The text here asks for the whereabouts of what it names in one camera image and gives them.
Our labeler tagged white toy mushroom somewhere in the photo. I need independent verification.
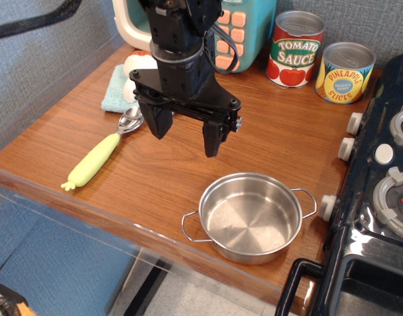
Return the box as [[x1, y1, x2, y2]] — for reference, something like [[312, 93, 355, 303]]
[[123, 50, 157, 103]]

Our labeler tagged black basket corner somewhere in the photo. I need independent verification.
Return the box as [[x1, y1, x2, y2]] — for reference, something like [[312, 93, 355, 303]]
[[0, 284, 37, 316]]

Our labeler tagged clear acrylic table guard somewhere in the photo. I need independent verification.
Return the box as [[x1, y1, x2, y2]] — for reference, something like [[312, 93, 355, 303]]
[[0, 171, 275, 315]]

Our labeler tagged teal toy microwave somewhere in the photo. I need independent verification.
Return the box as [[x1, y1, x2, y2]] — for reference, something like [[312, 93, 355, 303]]
[[112, 0, 277, 73]]

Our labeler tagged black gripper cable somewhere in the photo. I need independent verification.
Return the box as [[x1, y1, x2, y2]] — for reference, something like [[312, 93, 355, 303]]
[[208, 23, 240, 74]]

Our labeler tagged tomato sauce can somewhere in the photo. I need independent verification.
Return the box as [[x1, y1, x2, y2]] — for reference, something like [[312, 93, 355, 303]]
[[267, 11, 325, 88]]

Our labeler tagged pineapple slices can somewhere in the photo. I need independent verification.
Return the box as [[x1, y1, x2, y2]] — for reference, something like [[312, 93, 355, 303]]
[[315, 42, 376, 105]]

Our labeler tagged white stove knob bottom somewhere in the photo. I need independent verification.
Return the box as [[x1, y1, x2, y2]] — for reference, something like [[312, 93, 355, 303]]
[[318, 195, 336, 222]]

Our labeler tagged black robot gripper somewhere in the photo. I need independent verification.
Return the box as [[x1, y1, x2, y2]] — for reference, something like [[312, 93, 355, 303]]
[[129, 41, 241, 158]]

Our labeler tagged green handled metal spatula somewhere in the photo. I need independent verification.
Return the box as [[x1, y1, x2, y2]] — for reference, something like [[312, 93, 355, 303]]
[[61, 106, 144, 191]]

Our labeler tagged white stove knob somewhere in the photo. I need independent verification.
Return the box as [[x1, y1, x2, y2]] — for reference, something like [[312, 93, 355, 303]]
[[338, 138, 355, 162], [318, 195, 336, 222], [346, 112, 363, 136]]

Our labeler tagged white stove knob top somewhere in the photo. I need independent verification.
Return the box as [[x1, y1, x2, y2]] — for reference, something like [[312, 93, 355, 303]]
[[346, 112, 363, 136]]

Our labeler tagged stainless steel pot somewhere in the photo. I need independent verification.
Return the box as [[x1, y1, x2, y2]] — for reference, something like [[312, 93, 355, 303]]
[[194, 172, 317, 265]]

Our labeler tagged black toy stove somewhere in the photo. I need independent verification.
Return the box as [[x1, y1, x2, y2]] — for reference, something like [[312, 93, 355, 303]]
[[276, 55, 403, 315]]

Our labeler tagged light blue cloth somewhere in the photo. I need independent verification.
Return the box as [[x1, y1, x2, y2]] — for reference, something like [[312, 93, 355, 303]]
[[101, 65, 138, 113]]

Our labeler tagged white stove knob middle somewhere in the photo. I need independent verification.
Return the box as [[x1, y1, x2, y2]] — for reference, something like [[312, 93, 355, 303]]
[[338, 138, 355, 162]]

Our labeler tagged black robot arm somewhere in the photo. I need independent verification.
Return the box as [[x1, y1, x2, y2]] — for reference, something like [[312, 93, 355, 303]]
[[129, 1, 241, 157]]

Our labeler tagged black braided cable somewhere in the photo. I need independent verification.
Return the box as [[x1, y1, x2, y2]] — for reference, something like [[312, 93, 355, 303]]
[[0, 0, 82, 41]]

